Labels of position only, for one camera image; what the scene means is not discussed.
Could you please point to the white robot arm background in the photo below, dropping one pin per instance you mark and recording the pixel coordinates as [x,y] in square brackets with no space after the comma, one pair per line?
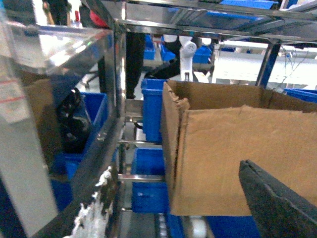
[188,59]

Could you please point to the large cardboard box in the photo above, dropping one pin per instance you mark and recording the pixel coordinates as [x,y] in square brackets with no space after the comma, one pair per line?
[208,129]

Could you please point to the blue plastic bin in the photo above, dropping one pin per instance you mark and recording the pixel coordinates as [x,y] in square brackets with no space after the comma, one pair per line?
[149,196]
[80,116]

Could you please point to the blue plastic bin middle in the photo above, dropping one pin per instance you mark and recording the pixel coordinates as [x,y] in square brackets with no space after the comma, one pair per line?
[149,196]

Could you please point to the blue bin behind box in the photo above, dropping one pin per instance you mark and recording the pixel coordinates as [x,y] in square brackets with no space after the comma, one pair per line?
[152,105]

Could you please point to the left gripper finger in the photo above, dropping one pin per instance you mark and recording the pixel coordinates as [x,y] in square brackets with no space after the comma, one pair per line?
[278,211]

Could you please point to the blue plastic bin left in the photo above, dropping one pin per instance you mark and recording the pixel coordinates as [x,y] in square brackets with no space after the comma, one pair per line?
[80,116]

